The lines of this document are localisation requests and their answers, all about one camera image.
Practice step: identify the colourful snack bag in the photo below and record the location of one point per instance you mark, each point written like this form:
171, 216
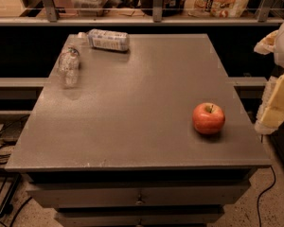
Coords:
217, 8

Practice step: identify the grey drawer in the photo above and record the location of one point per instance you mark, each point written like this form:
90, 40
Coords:
148, 217
85, 195

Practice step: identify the clear plastic water bottle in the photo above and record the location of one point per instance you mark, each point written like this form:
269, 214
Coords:
69, 66

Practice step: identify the white labelled lying bottle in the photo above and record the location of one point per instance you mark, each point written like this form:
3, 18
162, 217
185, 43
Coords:
106, 39

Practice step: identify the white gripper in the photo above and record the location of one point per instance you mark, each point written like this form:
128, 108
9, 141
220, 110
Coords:
270, 115

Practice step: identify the clear plastic container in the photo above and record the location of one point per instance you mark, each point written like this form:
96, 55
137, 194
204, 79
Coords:
89, 7

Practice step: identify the grey drawer cabinet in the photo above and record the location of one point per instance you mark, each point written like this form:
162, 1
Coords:
129, 121

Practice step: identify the grey metal railing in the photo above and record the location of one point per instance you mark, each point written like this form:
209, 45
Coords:
117, 13

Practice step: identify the black power adapter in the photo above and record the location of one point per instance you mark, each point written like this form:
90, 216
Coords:
11, 133

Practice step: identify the upper grey drawer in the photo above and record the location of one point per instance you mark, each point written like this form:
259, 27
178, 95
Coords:
85, 195

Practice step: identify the red apple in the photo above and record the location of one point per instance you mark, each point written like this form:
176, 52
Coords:
208, 118

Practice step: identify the lower grey drawer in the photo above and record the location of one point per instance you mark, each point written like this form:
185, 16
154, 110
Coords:
148, 217

